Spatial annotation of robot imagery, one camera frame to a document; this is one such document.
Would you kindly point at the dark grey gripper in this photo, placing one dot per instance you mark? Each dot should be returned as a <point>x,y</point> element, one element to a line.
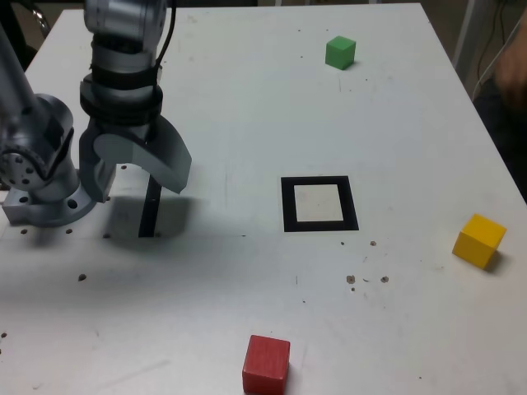
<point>123,125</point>

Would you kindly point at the green cube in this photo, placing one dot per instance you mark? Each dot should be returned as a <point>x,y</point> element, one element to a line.
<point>339,53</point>

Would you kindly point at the red cube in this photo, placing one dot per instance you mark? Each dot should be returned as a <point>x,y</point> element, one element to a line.
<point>265,364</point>

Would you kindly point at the yellow cube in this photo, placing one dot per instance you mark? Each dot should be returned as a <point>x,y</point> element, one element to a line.
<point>477,243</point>

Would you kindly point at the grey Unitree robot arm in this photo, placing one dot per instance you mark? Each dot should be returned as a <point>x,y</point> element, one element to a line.
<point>41,119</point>

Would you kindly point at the black tape square outline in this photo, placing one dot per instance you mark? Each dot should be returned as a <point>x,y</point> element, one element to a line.
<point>288,205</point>

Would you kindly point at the person's hand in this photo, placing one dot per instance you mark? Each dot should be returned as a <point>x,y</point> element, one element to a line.
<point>514,74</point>

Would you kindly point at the black tape strip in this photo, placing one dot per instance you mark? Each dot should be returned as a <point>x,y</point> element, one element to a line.
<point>149,214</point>

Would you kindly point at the curved metal chair part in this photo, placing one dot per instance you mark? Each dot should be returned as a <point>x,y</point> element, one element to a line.
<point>41,20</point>

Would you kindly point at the white upright post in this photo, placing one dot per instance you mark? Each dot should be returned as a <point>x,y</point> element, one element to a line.
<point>463,33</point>

